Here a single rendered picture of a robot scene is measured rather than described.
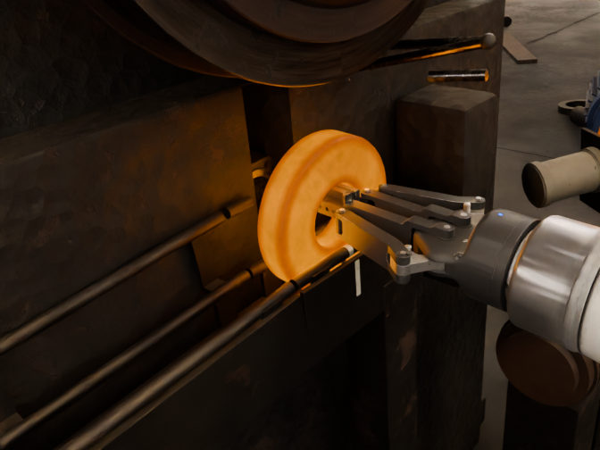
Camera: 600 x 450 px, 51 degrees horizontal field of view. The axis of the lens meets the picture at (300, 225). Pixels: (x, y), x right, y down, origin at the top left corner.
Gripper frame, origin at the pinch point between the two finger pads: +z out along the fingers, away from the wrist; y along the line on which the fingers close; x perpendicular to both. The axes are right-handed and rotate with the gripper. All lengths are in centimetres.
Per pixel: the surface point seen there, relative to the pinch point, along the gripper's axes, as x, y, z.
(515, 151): -80, 199, 71
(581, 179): -8.4, 35.1, -11.5
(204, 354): -5.7, -18.4, -2.8
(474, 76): 11.3, 7.9, -10.3
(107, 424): -6.3, -27.3, -2.8
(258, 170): -0.1, 0.5, 10.0
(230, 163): 3.5, -5.4, 7.1
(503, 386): -77, 66, 8
